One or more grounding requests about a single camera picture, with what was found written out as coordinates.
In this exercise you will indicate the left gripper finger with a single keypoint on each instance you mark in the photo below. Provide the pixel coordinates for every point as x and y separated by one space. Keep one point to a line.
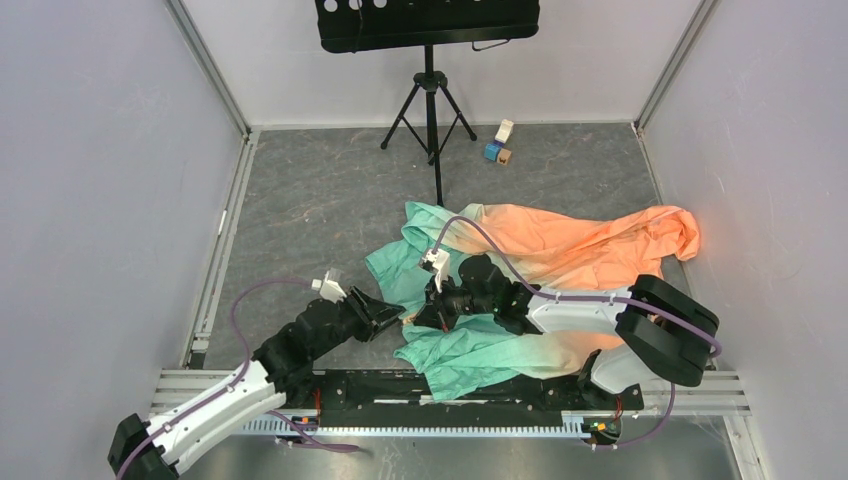
378 328
372 310

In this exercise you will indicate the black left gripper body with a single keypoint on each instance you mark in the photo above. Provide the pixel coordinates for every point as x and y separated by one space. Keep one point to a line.
351 321

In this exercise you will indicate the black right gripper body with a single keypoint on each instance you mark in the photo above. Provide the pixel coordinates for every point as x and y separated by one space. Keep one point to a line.
460 302

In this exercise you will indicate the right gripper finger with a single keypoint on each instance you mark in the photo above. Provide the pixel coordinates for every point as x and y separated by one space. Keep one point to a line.
431 317
433 294

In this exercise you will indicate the green and orange jacket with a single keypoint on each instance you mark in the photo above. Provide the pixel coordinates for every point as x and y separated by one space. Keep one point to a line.
546 248

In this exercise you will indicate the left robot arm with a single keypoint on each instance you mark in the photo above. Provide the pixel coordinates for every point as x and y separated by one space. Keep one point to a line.
167 445

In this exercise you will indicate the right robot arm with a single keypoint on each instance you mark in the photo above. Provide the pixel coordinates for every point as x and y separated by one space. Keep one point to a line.
665 334

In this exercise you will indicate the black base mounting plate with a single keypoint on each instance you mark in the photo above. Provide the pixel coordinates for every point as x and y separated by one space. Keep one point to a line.
403 398

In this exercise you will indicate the brown wooden toy cube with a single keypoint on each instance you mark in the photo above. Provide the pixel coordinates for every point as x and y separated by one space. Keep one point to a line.
504 156

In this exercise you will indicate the blue toy cube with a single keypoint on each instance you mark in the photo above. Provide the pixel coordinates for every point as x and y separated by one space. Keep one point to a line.
492 151

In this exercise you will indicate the white toy block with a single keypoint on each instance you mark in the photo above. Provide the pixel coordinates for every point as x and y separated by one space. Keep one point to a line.
504 132

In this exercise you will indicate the black music stand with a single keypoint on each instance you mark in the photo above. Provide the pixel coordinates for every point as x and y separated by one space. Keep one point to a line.
361 26

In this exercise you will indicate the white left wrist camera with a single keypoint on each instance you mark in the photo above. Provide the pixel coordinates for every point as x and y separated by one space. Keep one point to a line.
329 287

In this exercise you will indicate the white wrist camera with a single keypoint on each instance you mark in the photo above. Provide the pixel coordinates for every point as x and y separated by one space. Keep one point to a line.
329 287
436 262

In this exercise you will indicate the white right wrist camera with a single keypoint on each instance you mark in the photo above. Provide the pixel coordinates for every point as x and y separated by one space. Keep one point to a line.
436 262

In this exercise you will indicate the grey slotted cable duct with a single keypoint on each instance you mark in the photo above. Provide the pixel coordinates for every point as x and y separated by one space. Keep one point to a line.
269 425

